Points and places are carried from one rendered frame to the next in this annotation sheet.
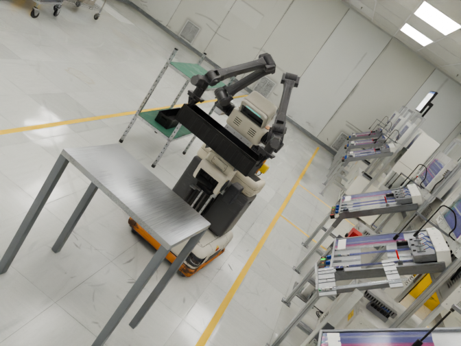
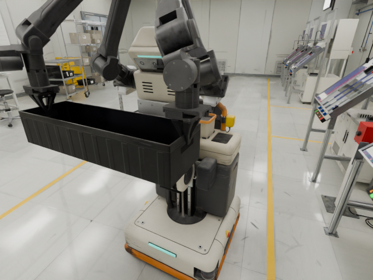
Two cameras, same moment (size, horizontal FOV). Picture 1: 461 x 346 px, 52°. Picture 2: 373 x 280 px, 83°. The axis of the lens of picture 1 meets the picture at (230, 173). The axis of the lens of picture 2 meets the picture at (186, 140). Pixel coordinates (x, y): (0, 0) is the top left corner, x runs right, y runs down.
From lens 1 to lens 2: 2.29 m
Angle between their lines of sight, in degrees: 14
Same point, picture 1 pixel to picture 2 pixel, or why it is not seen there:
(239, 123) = (151, 89)
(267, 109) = not seen: hidden behind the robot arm
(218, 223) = (214, 205)
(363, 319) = not seen: outside the picture
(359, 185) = (311, 83)
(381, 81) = (284, 19)
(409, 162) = (340, 46)
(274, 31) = (208, 34)
